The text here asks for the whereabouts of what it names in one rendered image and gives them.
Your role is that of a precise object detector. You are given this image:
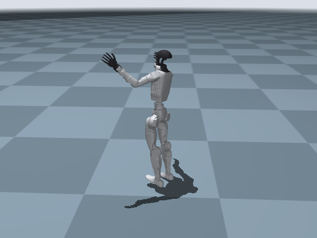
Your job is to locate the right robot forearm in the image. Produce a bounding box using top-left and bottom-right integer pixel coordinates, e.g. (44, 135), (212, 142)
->
(154, 63), (160, 70)

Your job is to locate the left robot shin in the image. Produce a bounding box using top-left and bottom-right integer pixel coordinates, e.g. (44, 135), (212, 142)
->
(150, 149), (162, 181)

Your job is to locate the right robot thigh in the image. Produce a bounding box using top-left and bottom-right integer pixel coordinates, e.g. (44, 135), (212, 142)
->
(157, 112), (170, 151)

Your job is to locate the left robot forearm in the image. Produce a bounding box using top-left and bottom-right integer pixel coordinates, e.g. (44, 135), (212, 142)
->
(116, 66), (139, 86)

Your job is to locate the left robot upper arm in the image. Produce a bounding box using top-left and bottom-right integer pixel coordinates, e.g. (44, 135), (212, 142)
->
(131, 72), (161, 88)

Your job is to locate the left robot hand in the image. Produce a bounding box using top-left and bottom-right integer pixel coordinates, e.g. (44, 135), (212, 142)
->
(101, 53), (121, 72)

